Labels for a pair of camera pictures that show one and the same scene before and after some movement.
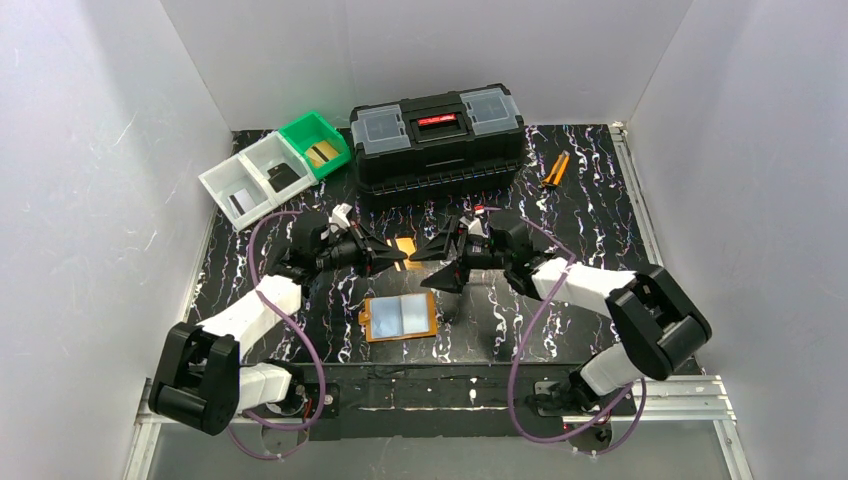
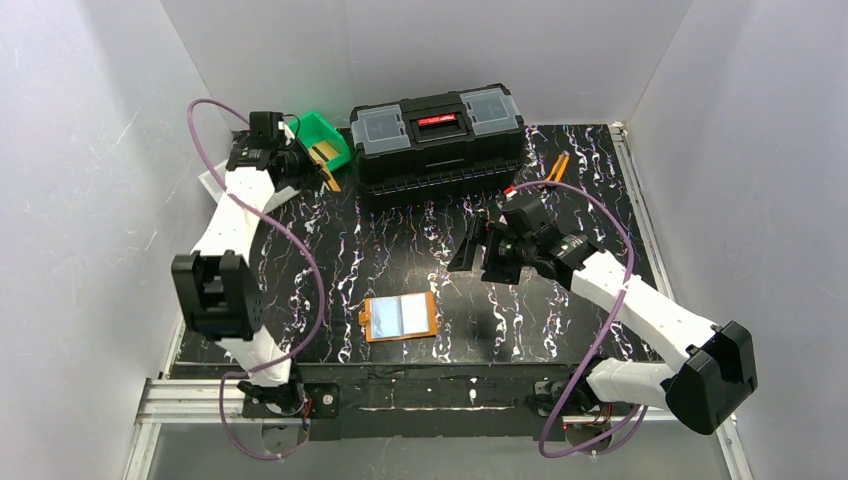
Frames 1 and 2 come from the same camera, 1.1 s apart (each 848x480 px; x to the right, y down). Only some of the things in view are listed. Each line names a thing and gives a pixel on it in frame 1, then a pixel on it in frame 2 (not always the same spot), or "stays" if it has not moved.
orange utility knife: x=557 y=172 stays
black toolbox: x=467 y=140 stays
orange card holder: x=399 y=317 stays
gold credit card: x=407 y=245 -> x=330 y=178
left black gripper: x=361 y=244 -> x=307 y=168
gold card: x=321 y=153 stays
